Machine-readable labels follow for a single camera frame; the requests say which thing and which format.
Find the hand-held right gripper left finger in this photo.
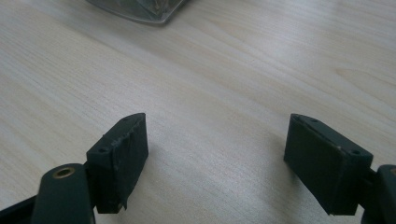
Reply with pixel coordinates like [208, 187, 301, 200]
[86, 112, 149, 215]

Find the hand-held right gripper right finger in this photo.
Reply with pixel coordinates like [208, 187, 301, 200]
[283, 113, 375, 217]

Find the clear plastic container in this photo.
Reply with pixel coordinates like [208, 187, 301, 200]
[85, 0, 190, 25]

